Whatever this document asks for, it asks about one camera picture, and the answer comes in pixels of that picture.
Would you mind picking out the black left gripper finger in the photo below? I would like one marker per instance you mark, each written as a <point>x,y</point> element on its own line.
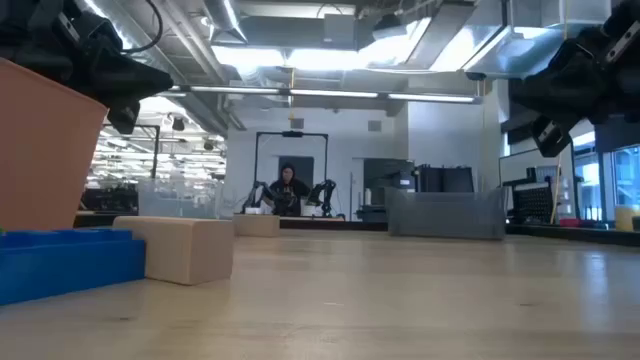
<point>120,62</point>
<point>125,90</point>

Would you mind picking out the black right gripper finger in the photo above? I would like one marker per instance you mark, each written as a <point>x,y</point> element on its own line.
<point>547,100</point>
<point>547,75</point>

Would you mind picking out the plain wooden block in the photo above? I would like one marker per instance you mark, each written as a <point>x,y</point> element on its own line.
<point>185,250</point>

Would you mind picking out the blue toy brick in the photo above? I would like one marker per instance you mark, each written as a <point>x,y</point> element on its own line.
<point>65,267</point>

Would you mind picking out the notched wooden block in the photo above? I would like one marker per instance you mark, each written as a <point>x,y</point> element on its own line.
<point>256,226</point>

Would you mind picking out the black background robot arm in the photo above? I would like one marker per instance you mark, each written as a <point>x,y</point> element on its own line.
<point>324,195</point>
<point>254,197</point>

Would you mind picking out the white board panel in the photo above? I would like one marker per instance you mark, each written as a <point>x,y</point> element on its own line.
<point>515,167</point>

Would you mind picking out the black pegboard rack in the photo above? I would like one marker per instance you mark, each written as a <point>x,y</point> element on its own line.
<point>532,202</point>

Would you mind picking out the orange plastic bin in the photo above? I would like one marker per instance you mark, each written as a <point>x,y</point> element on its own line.
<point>45,160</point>

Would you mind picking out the clear plastic bin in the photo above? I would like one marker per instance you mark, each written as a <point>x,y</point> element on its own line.
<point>175,200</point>

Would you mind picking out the small red item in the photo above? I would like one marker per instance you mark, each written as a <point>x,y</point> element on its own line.
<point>570,223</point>

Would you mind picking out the black cabinets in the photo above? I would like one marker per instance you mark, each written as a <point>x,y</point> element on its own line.
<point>440,177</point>

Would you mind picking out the yellow container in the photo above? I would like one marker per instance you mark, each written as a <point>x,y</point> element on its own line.
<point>626,219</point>

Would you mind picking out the grey plastic bin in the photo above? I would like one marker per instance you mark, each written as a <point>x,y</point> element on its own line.
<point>445,215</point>

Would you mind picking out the person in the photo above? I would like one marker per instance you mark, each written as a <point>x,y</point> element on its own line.
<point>289,192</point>

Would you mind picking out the white bottle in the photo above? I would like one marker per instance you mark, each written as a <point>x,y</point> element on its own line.
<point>368,197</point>

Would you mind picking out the long ceiling light strip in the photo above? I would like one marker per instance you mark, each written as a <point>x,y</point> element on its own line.
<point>330,93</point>

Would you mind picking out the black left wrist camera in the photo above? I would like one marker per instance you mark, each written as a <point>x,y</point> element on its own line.
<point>124,117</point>

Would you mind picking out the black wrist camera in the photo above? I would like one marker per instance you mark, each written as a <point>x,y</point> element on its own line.
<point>124,117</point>
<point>550,137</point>

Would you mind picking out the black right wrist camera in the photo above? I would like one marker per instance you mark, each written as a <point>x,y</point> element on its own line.
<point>550,137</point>

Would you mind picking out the black gantry frame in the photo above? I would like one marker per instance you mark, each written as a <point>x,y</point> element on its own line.
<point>292,134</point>

